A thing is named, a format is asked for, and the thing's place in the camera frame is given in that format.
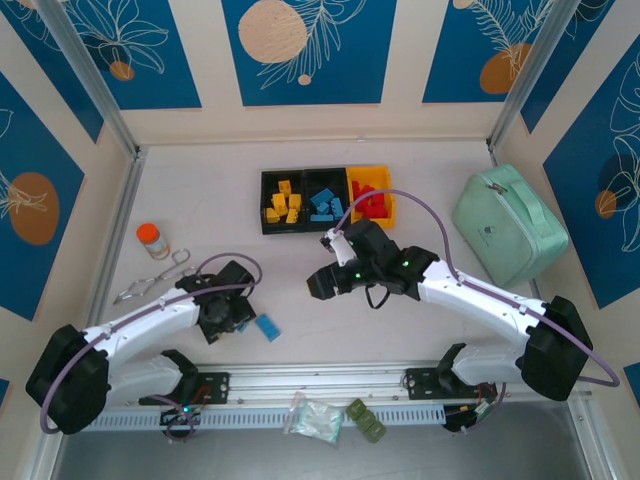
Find yellow plastic bin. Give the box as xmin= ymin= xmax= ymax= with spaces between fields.
xmin=346 ymin=164 xmax=399 ymax=230

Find metal tongs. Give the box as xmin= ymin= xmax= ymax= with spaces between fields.
xmin=113 ymin=248 xmax=199 ymax=306

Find orange lid jar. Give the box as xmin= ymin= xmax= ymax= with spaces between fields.
xmin=137 ymin=223 xmax=171 ymax=261

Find clear plastic zip bag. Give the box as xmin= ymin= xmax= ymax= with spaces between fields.
xmin=282 ymin=391 xmax=344 ymax=446

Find mint green zip bag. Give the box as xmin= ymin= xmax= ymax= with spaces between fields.
xmin=452 ymin=163 xmax=570 ymax=290

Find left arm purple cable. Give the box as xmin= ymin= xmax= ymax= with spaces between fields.
xmin=39 ymin=252 xmax=264 ymax=441

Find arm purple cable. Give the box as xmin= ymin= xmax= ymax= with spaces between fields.
xmin=332 ymin=188 xmax=621 ymax=436
xmin=39 ymin=252 xmax=264 ymax=441

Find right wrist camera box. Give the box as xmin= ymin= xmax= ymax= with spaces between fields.
xmin=319 ymin=227 xmax=360 ymax=269

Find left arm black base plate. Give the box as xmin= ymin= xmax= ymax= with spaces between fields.
xmin=138 ymin=371 xmax=232 ymax=407

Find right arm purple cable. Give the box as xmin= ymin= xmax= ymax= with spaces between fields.
xmin=332 ymin=188 xmax=621 ymax=436

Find aluminium mounting rail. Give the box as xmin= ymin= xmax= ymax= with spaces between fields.
xmin=42 ymin=359 xmax=599 ymax=412

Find white slotted cable duct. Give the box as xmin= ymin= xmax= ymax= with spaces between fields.
xmin=63 ymin=404 xmax=446 ymax=432

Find aluminium floor side rail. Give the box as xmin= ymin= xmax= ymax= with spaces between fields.
xmin=74 ymin=147 xmax=147 ymax=341

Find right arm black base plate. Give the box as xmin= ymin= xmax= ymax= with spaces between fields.
xmin=401 ymin=367 xmax=501 ymax=401

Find aluminium frame post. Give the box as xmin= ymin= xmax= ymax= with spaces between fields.
xmin=487 ymin=0 xmax=576 ymax=154
xmin=37 ymin=0 xmax=146 ymax=161

